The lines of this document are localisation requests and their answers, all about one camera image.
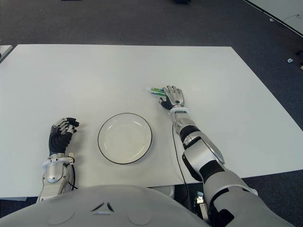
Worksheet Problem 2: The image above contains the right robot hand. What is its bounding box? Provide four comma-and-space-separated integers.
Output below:
158, 85, 185, 111

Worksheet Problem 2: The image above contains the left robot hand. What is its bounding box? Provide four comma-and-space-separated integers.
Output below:
48, 117, 80, 157

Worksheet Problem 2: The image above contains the green white toothpaste tube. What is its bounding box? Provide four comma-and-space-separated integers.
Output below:
145, 86, 166, 96

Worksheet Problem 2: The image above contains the white plate with black rim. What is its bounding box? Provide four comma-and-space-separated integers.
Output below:
97, 113, 153, 165

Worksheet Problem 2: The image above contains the grey robot torso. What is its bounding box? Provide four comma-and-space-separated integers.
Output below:
0, 184, 211, 227

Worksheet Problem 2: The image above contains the white side table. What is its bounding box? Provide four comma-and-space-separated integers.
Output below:
0, 44, 13, 63

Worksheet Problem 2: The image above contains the white background table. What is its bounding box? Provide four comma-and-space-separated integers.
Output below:
243, 0, 303, 37

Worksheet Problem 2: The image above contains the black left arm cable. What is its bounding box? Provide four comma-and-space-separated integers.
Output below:
67, 163, 79, 191

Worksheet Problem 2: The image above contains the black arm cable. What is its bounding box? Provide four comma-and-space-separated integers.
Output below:
67, 163, 79, 191
171, 125, 190, 206

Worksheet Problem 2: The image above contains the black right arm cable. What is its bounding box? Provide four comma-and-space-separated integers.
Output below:
171, 125, 190, 206

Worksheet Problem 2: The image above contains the silver metal bracket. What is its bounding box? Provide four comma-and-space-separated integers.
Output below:
194, 191, 210, 223

